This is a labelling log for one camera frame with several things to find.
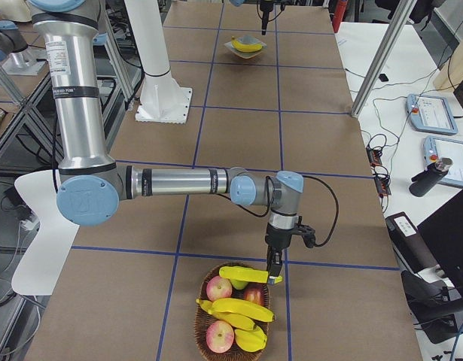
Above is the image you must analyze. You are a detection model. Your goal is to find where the orange circuit board upper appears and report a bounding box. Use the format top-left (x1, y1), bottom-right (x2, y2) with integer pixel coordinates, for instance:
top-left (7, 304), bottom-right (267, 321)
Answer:
top-left (367, 147), bottom-right (382, 167)

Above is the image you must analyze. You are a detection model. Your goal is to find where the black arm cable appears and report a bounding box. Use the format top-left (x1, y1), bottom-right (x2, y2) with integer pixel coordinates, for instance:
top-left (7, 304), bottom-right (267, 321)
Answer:
top-left (230, 174), bottom-right (340, 248)

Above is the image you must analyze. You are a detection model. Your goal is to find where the red cylinder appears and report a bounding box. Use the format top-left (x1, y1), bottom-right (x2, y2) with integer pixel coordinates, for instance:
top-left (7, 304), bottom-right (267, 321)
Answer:
top-left (332, 0), bottom-right (348, 33)

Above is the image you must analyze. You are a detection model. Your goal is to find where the white chair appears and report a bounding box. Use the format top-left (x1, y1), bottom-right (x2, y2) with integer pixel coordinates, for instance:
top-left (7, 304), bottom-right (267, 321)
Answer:
top-left (11, 170), bottom-right (79, 296)

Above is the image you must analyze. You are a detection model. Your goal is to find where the far teach pendant tablet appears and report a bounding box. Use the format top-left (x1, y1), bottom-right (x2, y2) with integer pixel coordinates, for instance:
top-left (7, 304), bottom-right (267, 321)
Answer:
top-left (406, 94), bottom-right (458, 135)

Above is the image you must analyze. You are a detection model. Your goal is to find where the orange circuit board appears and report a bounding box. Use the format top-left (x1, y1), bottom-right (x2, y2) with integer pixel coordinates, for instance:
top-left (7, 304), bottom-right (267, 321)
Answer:
top-left (367, 147), bottom-right (382, 167)
top-left (374, 177), bottom-right (391, 198)

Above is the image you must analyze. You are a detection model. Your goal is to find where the wicker fruit basket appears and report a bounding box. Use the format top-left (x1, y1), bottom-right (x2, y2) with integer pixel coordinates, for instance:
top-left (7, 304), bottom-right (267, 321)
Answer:
top-left (194, 262), bottom-right (275, 360)

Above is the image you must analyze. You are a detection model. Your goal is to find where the grey square plate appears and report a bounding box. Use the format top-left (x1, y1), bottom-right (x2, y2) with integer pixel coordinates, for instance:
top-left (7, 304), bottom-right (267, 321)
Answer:
top-left (224, 35), bottom-right (267, 59)

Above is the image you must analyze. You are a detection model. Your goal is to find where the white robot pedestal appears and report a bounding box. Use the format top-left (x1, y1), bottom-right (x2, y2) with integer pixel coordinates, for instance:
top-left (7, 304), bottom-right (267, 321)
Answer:
top-left (125, 0), bottom-right (193, 124)

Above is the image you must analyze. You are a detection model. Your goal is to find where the near teach pendant tablet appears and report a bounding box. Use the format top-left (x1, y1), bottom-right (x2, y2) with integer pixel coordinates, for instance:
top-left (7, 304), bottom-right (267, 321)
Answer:
top-left (423, 135), bottom-right (463, 188)

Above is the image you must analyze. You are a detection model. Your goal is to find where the yellow banana upper bunch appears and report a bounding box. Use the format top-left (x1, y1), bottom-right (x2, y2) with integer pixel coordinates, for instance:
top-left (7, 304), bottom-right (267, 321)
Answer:
top-left (208, 298), bottom-right (275, 322)

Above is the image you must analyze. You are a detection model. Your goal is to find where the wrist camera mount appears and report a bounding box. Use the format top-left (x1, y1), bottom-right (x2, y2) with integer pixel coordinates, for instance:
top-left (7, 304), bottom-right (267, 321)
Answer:
top-left (293, 223), bottom-right (315, 249)

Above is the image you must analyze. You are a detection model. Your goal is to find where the green pear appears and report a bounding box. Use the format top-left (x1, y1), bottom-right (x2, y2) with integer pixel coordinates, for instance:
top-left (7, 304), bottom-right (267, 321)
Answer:
top-left (230, 279), bottom-right (248, 290)

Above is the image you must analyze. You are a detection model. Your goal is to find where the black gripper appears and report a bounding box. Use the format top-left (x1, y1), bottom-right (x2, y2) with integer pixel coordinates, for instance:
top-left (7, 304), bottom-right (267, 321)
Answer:
top-left (265, 223), bottom-right (295, 278)
top-left (257, 0), bottom-right (286, 35)

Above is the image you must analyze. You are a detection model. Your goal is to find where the pink apple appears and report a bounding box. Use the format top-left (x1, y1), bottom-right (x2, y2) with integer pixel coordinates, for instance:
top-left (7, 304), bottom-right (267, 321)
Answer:
top-left (206, 276), bottom-right (233, 302)
top-left (206, 320), bottom-right (234, 353)

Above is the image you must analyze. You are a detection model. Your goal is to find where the pink apple front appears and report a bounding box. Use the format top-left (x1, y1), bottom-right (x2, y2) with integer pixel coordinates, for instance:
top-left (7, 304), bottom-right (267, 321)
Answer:
top-left (206, 320), bottom-right (234, 353)

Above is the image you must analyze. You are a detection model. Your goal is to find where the teach pendant tablet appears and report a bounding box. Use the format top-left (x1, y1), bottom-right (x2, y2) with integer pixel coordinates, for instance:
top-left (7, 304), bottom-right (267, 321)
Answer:
top-left (406, 94), bottom-right (458, 135)
top-left (423, 135), bottom-right (463, 188)

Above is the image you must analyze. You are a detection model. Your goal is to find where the pink apple rear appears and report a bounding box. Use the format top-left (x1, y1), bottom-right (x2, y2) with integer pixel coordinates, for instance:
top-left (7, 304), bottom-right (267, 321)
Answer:
top-left (206, 276), bottom-right (233, 302)

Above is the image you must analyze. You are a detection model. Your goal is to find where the monitor stand base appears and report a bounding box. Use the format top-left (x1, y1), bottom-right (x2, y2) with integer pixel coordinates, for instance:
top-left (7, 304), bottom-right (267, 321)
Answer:
top-left (401, 271), bottom-right (463, 344)

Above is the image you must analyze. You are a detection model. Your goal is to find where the aluminium frame post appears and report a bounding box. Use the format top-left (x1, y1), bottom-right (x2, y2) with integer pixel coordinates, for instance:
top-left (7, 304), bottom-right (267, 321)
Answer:
top-left (351, 0), bottom-right (416, 118)

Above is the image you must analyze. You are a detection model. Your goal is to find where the black monitor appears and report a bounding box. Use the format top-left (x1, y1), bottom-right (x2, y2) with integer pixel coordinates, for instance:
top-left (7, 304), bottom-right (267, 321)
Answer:
top-left (418, 189), bottom-right (463, 295)

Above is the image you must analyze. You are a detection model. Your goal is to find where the red mango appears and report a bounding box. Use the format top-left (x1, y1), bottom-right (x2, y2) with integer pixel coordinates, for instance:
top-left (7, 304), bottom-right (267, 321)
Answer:
top-left (243, 283), bottom-right (265, 306)

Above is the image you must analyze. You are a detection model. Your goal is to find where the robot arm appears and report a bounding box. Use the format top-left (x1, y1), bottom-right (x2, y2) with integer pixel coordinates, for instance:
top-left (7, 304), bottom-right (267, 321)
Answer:
top-left (35, 1), bottom-right (314, 281)

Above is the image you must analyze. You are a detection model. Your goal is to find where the black box with label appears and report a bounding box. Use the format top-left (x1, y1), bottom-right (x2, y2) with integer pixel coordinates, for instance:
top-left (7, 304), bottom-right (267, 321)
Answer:
top-left (385, 212), bottom-right (438, 273)

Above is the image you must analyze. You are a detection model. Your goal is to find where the orange circuit board lower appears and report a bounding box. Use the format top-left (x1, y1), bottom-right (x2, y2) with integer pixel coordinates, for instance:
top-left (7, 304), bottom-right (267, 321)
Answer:
top-left (374, 177), bottom-right (391, 198)

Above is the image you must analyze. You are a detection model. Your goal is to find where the yellow banana short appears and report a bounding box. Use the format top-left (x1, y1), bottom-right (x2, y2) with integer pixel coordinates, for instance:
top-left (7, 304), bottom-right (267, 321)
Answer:
top-left (234, 326), bottom-right (267, 353)

